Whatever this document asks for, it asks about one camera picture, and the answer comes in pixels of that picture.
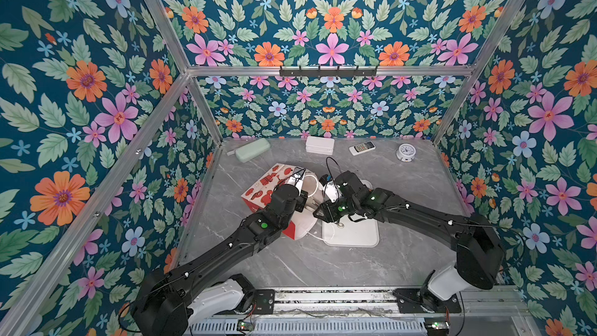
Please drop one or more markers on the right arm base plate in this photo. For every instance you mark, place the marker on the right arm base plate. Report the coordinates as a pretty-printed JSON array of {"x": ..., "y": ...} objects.
[{"x": 415, "y": 301}]

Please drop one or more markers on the white round clock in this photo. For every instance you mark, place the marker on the white round clock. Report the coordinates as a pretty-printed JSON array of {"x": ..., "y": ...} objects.
[{"x": 406, "y": 153}]

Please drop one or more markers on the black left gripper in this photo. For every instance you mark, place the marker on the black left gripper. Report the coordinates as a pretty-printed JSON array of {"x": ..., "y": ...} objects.
[{"x": 303, "y": 199}]

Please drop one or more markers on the white slotted cable duct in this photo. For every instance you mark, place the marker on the white slotted cable duct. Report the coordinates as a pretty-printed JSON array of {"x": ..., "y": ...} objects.
[{"x": 308, "y": 326}]

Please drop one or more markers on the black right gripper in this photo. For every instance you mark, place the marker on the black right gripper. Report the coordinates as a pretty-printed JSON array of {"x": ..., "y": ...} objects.
[{"x": 328, "y": 213}]

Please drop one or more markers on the white rectangular tray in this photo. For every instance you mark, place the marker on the white rectangular tray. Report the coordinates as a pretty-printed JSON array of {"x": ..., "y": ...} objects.
[{"x": 346, "y": 233}]

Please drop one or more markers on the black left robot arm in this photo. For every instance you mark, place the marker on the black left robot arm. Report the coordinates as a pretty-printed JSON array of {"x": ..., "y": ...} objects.
[{"x": 163, "y": 303}]

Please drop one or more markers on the white remote control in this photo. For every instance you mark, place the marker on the white remote control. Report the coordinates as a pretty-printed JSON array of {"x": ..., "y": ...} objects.
[{"x": 362, "y": 148}]

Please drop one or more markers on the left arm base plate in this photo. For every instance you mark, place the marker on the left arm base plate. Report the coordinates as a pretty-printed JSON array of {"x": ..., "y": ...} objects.
[{"x": 260, "y": 301}]

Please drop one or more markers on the red white paper bag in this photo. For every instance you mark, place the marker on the red white paper bag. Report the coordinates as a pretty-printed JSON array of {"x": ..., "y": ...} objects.
[{"x": 258, "y": 196}]

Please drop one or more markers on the white plastic box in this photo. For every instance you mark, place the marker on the white plastic box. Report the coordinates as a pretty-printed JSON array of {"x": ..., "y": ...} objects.
[{"x": 320, "y": 145}]

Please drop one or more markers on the mint green case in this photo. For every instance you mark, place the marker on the mint green case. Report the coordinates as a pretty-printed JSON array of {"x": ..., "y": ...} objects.
[{"x": 251, "y": 150}]

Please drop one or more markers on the black hook rail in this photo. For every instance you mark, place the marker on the black hook rail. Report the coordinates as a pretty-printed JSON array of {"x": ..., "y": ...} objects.
[{"x": 346, "y": 72}]

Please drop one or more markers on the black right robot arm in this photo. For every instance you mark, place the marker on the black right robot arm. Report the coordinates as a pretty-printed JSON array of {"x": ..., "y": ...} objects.
[{"x": 478, "y": 247}]

